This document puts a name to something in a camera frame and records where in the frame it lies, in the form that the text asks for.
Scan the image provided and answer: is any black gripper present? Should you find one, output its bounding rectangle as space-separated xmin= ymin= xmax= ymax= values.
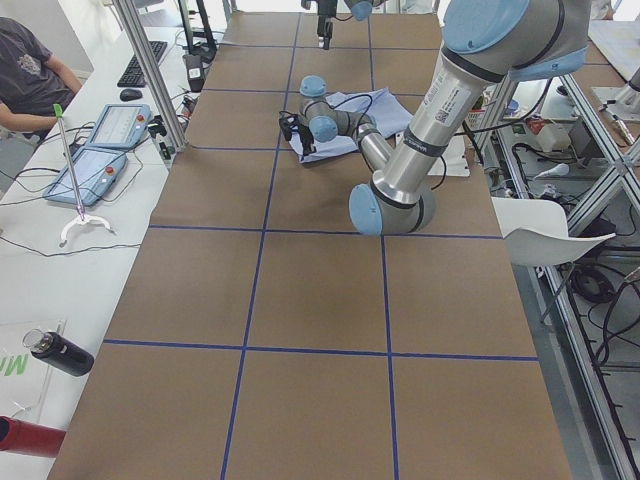
xmin=296 ymin=117 xmax=316 ymax=156
xmin=316 ymin=0 xmax=337 ymax=50

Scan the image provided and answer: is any blue striped button shirt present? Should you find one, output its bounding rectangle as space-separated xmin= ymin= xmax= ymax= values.
xmin=288 ymin=87 xmax=413 ymax=163

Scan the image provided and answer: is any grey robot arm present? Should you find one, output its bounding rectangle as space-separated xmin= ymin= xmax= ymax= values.
xmin=297 ymin=0 xmax=591 ymax=236
xmin=316 ymin=0 xmax=385 ymax=50

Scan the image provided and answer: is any black keyboard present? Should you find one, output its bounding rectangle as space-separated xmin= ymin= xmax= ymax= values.
xmin=116 ymin=40 xmax=169 ymax=89

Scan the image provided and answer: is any black computer mouse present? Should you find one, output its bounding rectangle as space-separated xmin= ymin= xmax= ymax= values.
xmin=119 ymin=88 xmax=143 ymax=102

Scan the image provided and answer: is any upper blue teach pendant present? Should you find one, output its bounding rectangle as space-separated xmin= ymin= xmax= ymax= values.
xmin=86 ymin=104 xmax=151 ymax=150

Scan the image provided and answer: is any blue teach pendant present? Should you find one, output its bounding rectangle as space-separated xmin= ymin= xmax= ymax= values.
xmin=43 ymin=147 xmax=127 ymax=207
xmin=86 ymin=104 xmax=151 ymax=150

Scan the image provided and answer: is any lower blue teach pendant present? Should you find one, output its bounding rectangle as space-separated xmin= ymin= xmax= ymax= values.
xmin=43 ymin=147 xmax=127 ymax=207

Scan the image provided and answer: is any white stand with rod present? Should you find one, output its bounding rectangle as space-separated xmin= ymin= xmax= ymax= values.
xmin=52 ymin=103 xmax=118 ymax=248

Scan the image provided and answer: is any seated person grey shirt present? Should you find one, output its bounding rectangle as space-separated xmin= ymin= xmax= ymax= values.
xmin=1 ymin=17 xmax=82 ymax=139

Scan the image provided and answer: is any black water bottle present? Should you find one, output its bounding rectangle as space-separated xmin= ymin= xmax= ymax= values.
xmin=22 ymin=329 xmax=94 ymax=377

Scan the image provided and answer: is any red bottle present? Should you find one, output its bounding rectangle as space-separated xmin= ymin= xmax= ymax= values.
xmin=1 ymin=416 xmax=66 ymax=458

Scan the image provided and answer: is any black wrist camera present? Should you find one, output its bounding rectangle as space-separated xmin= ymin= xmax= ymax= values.
xmin=278 ymin=111 xmax=300 ymax=142

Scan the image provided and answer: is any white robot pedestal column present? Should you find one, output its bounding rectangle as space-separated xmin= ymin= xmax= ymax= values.
xmin=393 ymin=0 xmax=473 ymax=178

